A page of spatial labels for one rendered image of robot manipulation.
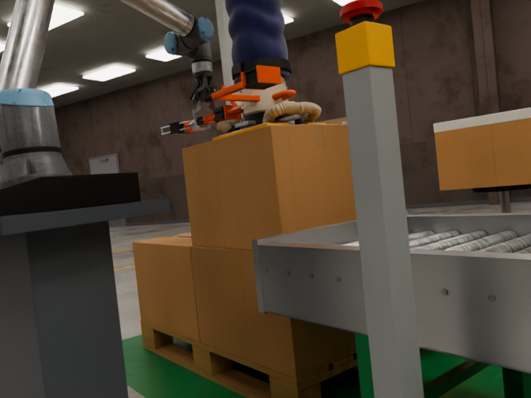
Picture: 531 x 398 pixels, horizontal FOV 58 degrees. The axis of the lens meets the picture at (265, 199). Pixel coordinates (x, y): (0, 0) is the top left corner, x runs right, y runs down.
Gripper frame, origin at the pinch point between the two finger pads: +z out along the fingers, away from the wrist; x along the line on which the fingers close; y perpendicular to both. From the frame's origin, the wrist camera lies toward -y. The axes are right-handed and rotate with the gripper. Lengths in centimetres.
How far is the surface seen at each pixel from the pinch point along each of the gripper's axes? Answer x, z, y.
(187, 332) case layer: -20, 90, -1
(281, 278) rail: -35, 57, 85
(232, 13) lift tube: -9, -32, 41
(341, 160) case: 10, 26, 70
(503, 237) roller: 22, 53, 117
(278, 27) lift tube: 3, -25, 52
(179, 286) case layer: -20, 71, -4
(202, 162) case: -19.0, 20.2, 25.0
